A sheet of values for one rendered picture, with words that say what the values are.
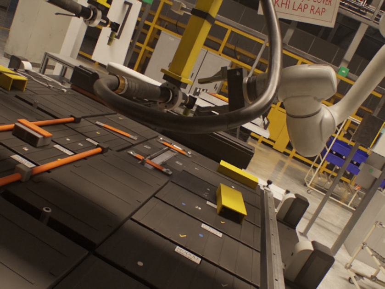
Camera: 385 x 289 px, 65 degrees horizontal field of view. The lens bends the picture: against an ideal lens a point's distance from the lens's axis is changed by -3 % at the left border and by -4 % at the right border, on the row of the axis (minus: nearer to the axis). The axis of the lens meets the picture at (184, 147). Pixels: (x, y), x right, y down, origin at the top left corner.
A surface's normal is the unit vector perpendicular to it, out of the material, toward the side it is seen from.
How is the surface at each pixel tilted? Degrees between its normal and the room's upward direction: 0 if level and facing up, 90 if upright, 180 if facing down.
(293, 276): 90
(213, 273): 0
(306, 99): 124
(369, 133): 90
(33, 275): 0
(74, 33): 90
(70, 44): 90
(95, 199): 0
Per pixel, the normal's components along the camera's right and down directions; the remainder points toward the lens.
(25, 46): -0.23, 0.15
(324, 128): 0.37, 0.36
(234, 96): -0.46, 0.03
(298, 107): -0.37, 0.64
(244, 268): 0.40, -0.88
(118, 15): 0.16, 0.33
